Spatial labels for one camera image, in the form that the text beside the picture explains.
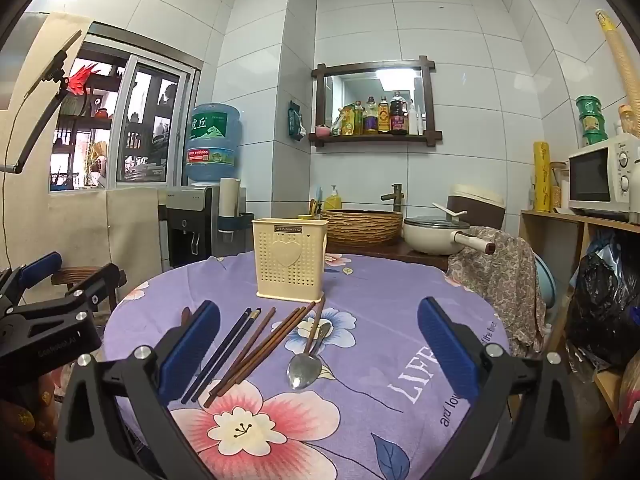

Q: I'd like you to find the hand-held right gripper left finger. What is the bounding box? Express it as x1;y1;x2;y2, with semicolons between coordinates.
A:
54;300;221;480

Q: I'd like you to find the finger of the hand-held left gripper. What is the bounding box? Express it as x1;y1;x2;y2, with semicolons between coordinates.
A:
0;263;127;343
0;251;63;311

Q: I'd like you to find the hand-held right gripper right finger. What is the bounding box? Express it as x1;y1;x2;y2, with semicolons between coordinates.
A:
416;296;591;480

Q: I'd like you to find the cream plastic utensil holder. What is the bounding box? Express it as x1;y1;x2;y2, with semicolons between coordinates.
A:
251;217;329;300

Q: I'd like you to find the dark wooden chair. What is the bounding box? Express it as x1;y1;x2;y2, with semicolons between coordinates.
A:
50;265;121;313

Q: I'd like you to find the beige cloth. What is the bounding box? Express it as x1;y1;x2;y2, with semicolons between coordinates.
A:
0;10;163;306

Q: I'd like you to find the red patterned clothing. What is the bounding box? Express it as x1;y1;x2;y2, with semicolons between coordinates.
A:
0;375;68;480

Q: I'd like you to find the purple floral tablecloth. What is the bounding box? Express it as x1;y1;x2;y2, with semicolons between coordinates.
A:
102;252;511;480

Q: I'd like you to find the floral patterned cloth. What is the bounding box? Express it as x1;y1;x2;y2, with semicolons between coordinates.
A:
446;226;548;356

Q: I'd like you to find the black water dispenser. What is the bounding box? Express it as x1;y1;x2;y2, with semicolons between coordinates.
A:
165;185;221;268

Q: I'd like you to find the cream frying pan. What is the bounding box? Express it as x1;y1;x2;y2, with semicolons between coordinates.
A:
402;216;497;256

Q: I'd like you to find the blue plastic basin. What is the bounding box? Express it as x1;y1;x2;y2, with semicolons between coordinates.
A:
532;252;556;311

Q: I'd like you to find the small metal spoon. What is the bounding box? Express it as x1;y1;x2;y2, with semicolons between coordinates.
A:
310;321;333;358

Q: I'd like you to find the glass pan lid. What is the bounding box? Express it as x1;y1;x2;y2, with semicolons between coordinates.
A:
404;216;471;231

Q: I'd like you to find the white rice paddle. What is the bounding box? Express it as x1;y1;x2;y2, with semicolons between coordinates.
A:
432;202;468;221

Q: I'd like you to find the brown and cream rice cooker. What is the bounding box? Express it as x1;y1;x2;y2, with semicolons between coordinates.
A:
446;185;507;231

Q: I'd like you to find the white cup dispenser tube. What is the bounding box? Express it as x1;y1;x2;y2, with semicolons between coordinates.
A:
216;177;256;235

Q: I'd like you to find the woven pattern wash basin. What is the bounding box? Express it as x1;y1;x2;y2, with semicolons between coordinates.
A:
320;209;404;247

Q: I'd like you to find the black plastic bag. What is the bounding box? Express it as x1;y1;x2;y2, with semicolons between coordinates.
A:
567;245;640;366

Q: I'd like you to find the bronze faucet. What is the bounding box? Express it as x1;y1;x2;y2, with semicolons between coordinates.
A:
380;183;405;212

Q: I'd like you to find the sliding window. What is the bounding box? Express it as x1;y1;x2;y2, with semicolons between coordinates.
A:
50;35;203;191

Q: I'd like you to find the blue water jug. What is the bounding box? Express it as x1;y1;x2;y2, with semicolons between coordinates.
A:
182;102;244;183

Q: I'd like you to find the red paper ornament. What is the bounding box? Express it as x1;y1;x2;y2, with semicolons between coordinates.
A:
69;62;102;97

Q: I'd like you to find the clear storage jar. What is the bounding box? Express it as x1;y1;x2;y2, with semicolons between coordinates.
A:
550;161;569;211

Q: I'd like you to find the yellow wrap roll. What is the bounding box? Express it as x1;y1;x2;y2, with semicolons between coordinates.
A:
532;141;552;212

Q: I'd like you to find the white microwave oven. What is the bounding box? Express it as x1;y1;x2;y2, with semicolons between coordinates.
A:
567;135;640;216

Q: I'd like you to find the dark soy sauce bottle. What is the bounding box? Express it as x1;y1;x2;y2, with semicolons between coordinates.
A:
390;91;408;135

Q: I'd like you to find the yellow seasoning pouch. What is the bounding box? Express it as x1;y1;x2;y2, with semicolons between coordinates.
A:
332;107;353;137

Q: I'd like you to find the dark wooden framed mirror shelf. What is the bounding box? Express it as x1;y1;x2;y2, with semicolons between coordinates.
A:
311;56;443;148

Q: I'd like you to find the yellow corrugated tube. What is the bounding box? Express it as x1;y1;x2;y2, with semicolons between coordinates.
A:
595;9;640;136

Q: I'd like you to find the metal spoon with wooden handle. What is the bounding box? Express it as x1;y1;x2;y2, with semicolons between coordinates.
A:
286;296;327;391

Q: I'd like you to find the green wall holder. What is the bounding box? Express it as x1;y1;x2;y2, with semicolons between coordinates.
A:
287;101;307;142

